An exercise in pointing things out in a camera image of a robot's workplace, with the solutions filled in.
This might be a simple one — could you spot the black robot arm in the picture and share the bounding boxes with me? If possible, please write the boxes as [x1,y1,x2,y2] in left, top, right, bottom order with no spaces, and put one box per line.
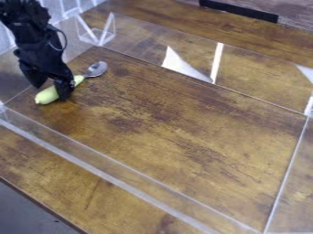
[0,0,75,101]

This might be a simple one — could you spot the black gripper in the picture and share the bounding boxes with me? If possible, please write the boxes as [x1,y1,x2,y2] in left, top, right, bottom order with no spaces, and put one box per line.
[14,42,75,101]

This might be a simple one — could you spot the black cable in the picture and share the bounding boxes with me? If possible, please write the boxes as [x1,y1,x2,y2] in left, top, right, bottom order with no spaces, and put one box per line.
[46,24,69,52]

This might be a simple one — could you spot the black bar on table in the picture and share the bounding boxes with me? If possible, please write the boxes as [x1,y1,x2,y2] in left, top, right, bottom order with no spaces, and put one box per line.
[198,0,279,23]

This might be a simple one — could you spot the clear acrylic enclosure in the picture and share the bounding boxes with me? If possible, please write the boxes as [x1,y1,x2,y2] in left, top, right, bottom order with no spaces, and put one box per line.
[0,0,313,234]

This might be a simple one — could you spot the green handled metal spoon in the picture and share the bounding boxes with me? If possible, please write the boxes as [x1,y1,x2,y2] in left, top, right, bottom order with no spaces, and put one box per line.
[35,61,108,104]

